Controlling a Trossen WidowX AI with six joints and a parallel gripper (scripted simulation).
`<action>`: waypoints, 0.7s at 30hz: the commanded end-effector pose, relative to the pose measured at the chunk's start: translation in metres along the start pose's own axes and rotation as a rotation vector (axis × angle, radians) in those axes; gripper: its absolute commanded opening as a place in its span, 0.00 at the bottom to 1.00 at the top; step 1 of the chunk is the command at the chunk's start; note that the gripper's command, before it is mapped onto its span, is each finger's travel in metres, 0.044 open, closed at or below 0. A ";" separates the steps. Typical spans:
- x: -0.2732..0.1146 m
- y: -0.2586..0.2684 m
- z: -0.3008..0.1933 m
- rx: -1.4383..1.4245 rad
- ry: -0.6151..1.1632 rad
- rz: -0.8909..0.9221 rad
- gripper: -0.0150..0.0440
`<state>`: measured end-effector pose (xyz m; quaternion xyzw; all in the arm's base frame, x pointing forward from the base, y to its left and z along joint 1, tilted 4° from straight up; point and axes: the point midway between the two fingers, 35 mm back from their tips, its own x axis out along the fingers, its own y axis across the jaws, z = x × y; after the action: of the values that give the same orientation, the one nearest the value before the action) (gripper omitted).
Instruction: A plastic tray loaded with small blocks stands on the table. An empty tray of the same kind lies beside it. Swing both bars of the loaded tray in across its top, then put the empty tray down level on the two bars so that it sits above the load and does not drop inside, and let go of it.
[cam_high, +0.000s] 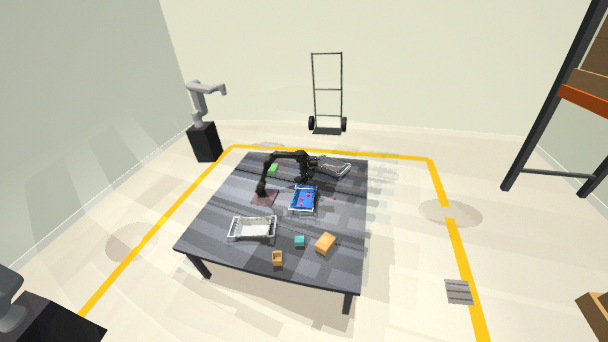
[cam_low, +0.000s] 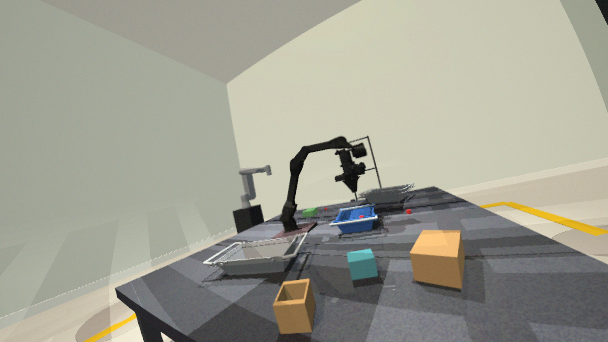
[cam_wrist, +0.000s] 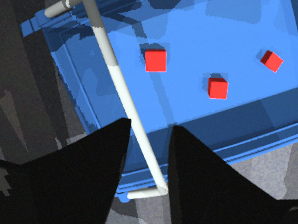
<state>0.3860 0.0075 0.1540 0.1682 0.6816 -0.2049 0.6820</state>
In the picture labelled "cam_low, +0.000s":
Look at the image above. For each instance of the teal block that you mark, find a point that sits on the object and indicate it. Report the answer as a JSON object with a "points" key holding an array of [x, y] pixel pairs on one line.
{"points": [[362, 264]]}

